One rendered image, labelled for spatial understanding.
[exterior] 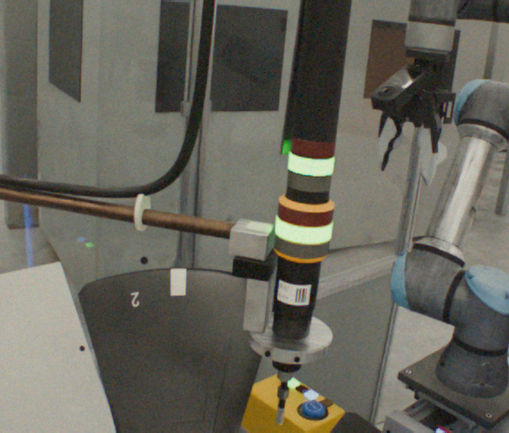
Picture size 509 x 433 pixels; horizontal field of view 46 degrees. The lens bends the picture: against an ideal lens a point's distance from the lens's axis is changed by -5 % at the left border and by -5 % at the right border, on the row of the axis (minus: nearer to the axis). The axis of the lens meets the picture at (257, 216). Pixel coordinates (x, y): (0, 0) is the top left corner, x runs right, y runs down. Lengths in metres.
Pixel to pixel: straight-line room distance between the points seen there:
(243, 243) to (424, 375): 0.89
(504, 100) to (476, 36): 3.80
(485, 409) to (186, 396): 0.75
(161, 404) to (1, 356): 0.26
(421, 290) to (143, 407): 0.75
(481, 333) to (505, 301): 0.08
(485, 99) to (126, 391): 1.00
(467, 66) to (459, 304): 4.01
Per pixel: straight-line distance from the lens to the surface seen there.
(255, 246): 0.49
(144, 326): 0.69
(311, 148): 0.46
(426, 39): 1.00
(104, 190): 0.54
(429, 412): 1.34
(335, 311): 1.85
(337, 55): 0.45
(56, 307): 0.87
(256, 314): 0.51
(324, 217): 0.47
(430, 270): 1.28
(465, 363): 1.29
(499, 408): 1.30
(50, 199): 0.56
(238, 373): 0.66
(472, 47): 5.16
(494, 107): 1.39
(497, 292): 1.23
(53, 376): 0.85
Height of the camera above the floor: 1.72
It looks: 19 degrees down
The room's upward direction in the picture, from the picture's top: 5 degrees clockwise
